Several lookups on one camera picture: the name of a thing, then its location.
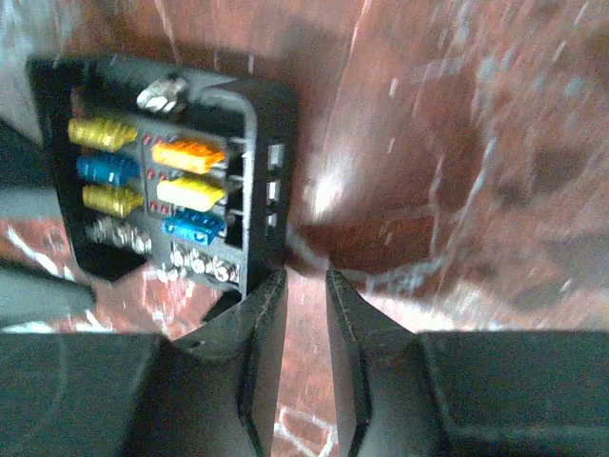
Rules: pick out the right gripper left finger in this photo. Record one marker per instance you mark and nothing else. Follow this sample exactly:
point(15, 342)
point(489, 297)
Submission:
point(221, 381)

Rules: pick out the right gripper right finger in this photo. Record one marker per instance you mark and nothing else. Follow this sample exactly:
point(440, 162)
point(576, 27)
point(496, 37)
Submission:
point(381, 393)

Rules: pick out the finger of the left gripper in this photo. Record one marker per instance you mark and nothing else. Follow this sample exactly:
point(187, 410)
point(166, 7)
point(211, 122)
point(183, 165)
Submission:
point(27, 186)
point(32, 295)

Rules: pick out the blue blade fuse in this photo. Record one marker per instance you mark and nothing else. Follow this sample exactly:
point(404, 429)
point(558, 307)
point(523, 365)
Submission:
point(108, 169)

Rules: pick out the small blue fuse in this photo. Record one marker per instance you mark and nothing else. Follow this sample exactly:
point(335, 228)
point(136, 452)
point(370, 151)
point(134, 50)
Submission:
point(195, 226)

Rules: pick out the yellow blade fuse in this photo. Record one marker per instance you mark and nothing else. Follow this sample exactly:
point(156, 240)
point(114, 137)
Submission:
point(190, 193)

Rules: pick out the black fuse box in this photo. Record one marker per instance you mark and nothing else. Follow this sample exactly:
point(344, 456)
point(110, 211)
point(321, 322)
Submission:
point(252, 121)

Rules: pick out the yellow fuse in box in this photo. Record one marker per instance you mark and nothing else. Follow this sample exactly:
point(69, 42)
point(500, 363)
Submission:
point(100, 133)

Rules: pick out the orange fuse in box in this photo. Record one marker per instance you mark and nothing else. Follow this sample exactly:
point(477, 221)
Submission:
point(187, 155)

